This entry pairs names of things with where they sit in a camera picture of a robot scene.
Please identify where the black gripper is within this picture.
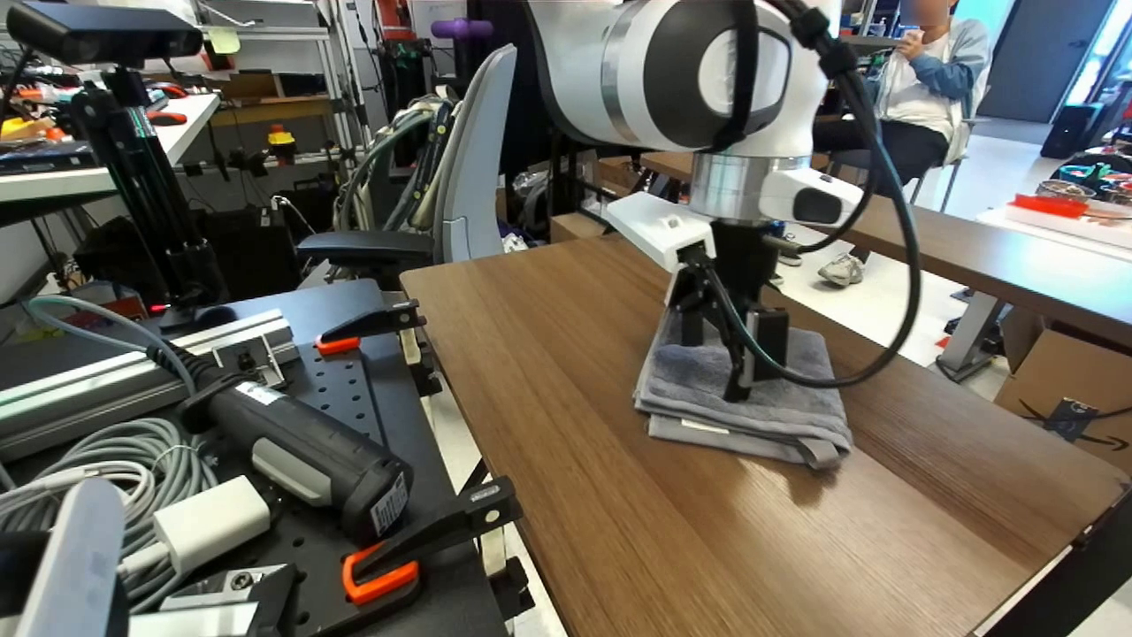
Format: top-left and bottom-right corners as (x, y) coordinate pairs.
(665, 215), (796, 409)

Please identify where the grey towel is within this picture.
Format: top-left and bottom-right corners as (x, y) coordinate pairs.
(631, 307), (856, 475)

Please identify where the small cardboard box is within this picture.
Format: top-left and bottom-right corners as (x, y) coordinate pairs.
(546, 150), (652, 249)

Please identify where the grey background desk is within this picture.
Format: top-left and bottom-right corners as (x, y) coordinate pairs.
(823, 192), (1132, 358)

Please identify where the grey office chair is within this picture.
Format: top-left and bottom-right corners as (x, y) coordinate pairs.
(289, 42), (524, 292)

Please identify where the person in light denim jacket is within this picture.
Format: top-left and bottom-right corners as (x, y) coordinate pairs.
(811, 0), (998, 222)

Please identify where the cardboard box under desk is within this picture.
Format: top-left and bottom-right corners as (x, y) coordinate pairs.
(992, 326), (1132, 479)

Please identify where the red flat item on desk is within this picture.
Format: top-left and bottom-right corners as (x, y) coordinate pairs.
(1008, 192), (1092, 222)

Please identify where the black orange bar clamp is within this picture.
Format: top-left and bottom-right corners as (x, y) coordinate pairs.
(335, 475), (524, 613)
(311, 297), (433, 366)

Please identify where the black perforated mounting board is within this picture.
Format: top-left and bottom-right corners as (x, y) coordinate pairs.
(138, 277), (518, 637)

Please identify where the black cylindrical device with label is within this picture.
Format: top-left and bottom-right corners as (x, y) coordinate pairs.
(210, 380), (416, 548)

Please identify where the white power adapter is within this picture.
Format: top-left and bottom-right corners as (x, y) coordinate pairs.
(150, 472), (276, 583)

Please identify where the white topped workbench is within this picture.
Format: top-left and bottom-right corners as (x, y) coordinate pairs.
(0, 89), (226, 232)

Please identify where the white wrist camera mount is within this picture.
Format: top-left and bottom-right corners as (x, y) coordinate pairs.
(603, 192), (718, 279)

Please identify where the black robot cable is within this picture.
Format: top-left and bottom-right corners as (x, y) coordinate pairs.
(674, 0), (926, 396)

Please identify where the black camera tripod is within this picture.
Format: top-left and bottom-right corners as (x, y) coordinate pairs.
(54, 63), (237, 320)

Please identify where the aluminium extrusion rail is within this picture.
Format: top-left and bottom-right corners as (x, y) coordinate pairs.
(0, 307), (300, 466)

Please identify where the grey cable bundle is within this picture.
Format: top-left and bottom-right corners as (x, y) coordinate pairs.
(0, 412), (226, 616)

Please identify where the blurred white grey post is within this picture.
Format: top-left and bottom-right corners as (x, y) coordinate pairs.
(9, 475), (136, 637)

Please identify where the black stereo camera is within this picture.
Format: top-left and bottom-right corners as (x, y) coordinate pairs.
(2, 0), (177, 71)

